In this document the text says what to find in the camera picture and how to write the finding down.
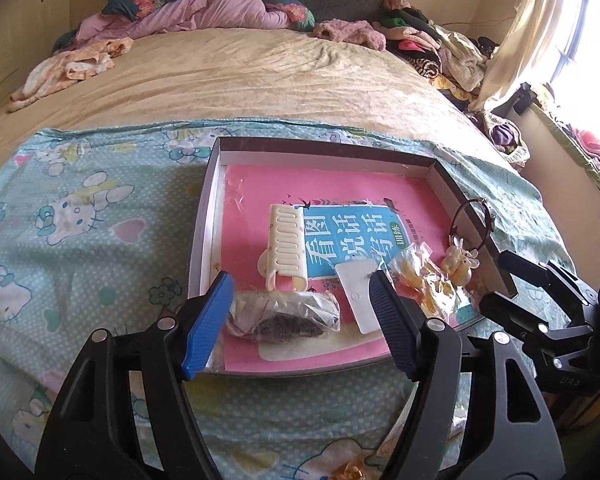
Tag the cream wardrobe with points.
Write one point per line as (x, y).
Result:
(15, 25)

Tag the peach crumpled garment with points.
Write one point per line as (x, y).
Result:
(65, 67)

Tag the small floral pillow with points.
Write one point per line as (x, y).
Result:
(300, 12)

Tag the shallow grey cardboard box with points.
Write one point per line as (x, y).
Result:
(205, 240)

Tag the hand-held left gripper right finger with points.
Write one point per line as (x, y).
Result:
(390, 320)

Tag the cream hair claw clip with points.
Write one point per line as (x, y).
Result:
(285, 230)

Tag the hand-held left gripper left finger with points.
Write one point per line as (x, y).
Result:
(205, 327)

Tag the pink book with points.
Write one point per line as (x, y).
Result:
(260, 185)

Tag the pink fuzzy garment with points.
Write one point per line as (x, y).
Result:
(350, 32)

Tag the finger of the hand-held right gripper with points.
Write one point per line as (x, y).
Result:
(530, 272)
(510, 315)

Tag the dark hair accessory clear bag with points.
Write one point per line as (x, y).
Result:
(290, 325)

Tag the beige bed cover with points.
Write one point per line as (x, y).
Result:
(255, 75)

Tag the pink quilt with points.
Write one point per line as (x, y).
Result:
(215, 10)

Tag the cream curtain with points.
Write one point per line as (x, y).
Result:
(520, 35)

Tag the pile of clothes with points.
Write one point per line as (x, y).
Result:
(440, 55)

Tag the basket of clothes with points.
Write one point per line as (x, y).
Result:
(505, 137)

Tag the window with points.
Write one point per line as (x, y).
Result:
(595, 35)

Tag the cartoon cat printed blanket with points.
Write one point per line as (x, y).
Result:
(105, 260)

